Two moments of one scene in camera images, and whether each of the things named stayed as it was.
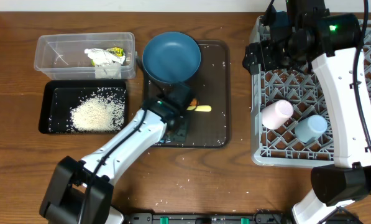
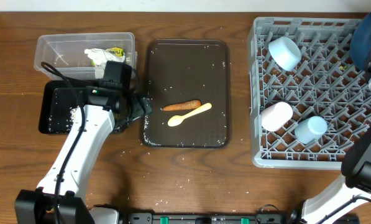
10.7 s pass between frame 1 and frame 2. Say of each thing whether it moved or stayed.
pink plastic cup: stayed
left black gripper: moved
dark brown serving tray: stayed
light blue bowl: moved
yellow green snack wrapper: stayed
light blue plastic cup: stayed
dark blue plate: moved
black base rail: stayed
